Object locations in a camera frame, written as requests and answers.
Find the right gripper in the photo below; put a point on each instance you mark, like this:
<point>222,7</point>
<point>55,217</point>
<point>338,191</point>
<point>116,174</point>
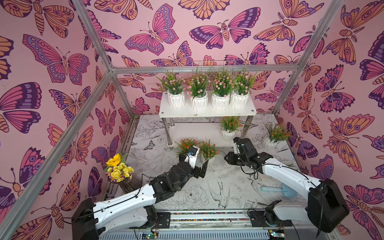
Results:
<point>235,157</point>

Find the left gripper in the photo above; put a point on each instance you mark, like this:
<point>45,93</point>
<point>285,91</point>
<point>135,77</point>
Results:
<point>202,171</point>

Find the orange flower pot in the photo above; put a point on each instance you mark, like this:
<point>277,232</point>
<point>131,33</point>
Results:
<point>276,134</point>
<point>229,125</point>
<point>207,150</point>
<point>184,145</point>

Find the pink flower pot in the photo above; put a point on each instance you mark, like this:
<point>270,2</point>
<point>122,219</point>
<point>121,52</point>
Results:
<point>243,82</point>
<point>175,89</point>
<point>197,90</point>
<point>223,86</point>

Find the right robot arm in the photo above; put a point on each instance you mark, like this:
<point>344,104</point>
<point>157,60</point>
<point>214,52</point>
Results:
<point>325,206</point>

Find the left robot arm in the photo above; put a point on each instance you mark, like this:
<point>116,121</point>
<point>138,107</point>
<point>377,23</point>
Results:
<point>129,201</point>

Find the white two-tier rack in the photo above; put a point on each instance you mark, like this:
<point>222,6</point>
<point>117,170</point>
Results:
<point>179,125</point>

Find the light blue scoop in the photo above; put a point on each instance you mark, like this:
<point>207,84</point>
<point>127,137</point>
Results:
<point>285,190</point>

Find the yellow flower bouquet vase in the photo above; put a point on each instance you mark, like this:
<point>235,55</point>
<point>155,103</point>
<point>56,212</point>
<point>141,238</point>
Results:
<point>117,169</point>

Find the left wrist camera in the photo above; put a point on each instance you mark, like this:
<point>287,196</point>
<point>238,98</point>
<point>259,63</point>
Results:
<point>192,156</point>

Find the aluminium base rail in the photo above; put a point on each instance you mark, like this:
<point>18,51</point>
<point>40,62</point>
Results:
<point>218,225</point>

